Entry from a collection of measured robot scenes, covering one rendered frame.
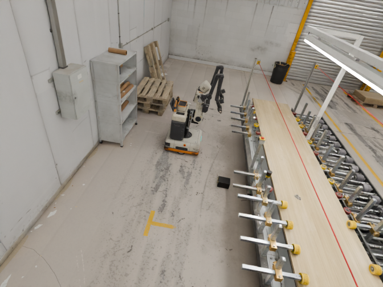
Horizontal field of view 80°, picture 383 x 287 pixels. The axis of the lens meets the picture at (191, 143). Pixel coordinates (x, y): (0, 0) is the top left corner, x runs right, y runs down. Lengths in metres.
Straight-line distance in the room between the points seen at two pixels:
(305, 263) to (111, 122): 3.45
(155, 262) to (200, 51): 8.36
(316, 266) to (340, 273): 0.20
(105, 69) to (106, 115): 0.82
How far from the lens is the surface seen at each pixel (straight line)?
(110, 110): 4.16
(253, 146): 3.95
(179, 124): 4.05
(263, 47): 10.02
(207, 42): 9.88
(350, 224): 2.91
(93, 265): 3.10
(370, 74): 2.06
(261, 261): 2.48
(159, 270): 3.01
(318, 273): 2.42
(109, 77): 3.91
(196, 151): 4.27
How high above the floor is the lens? 2.72
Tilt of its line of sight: 35 degrees down
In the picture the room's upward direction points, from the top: 9 degrees clockwise
